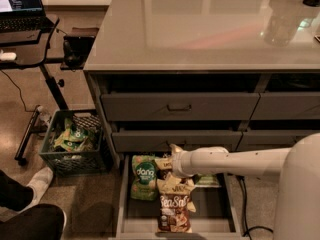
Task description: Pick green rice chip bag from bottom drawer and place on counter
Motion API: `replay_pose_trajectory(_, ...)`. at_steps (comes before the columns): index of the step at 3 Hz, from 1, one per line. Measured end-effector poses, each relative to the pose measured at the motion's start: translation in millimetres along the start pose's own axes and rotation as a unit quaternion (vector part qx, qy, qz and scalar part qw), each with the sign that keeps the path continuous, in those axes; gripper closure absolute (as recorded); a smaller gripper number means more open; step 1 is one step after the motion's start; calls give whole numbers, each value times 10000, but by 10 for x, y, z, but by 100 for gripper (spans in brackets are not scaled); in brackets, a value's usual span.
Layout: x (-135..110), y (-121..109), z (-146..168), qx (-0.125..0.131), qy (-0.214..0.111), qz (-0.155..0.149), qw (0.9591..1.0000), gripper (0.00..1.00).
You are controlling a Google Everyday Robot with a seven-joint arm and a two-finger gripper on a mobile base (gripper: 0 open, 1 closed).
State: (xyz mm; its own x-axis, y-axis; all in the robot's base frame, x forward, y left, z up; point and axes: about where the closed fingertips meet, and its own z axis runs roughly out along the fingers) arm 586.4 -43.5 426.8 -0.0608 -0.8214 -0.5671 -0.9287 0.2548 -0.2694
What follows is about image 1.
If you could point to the grey middle left drawer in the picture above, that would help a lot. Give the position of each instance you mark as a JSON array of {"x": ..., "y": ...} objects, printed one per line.
[{"x": 160, "y": 140}]

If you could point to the green striped snack bag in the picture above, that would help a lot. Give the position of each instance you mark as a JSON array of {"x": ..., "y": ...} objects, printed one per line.
[{"x": 206, "y": 180}]

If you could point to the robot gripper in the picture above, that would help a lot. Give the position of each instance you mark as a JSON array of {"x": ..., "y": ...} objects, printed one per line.
[{"x": 185, "y": 163}]

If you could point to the grey cabinet counter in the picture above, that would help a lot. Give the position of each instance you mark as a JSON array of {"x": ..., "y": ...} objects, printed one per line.
[{"x": 209, "y": 46}]

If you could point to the black rolling laptop stand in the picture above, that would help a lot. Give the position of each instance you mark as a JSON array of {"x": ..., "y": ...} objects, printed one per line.
[{"x": 32, "y": 55}]

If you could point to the black device on tray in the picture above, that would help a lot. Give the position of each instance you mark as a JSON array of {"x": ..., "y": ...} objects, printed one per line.
[{"x": 76, "y": 49}]

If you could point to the green dang rice chip bag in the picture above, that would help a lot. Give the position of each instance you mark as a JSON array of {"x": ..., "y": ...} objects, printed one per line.
[{"x": 145, "y": 176}]

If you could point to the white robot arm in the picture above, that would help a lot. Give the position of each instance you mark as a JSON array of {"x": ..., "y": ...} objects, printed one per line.
[{"x": 295, "y": 169}]

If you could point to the rear sea salt chip bag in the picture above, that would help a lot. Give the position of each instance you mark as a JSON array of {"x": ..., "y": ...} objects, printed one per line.
[{"x": 164, "y": 165}]

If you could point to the open bottom grey drawer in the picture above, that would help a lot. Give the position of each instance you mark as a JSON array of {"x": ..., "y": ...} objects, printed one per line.
[{"x": 215, "y": 217}]

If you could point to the open black laptop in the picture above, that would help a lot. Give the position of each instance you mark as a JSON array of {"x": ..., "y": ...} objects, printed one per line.
[{"x": 23, "y": 15}]

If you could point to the brown sea salt chip bag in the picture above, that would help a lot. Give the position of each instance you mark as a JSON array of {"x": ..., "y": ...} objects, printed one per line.
[{"x": 175, "y": 204}]

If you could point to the white computer mouse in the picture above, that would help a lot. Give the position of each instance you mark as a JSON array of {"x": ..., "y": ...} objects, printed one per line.
[{"x": 7, "y": 56}]

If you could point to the green plastic crate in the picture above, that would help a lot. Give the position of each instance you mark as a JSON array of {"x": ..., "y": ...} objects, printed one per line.
[{"x": 65, "y": 163}]

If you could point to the white shoe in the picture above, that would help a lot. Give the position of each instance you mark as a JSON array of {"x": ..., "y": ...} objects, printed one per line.
[{"x": 37, "y": 187}]

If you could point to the grey middle right drawer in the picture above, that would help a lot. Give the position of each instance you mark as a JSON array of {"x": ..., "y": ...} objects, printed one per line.
[{"x": 269, "y": 139}]

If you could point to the grey top left drawer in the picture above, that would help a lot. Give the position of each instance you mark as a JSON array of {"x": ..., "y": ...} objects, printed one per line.
[{"x": 178, "y": 106}]

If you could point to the black trouser leg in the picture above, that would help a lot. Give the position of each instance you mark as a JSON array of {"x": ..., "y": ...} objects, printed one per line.
[{"x": 41, "y": 222}]

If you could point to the green snack bags in crate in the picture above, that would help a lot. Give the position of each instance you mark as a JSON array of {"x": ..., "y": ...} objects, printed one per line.
[{"x": 75, "y": 138}]

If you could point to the grey top right drawer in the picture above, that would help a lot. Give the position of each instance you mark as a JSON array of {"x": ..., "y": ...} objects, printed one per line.
[{"x": 287, "y": 106}]

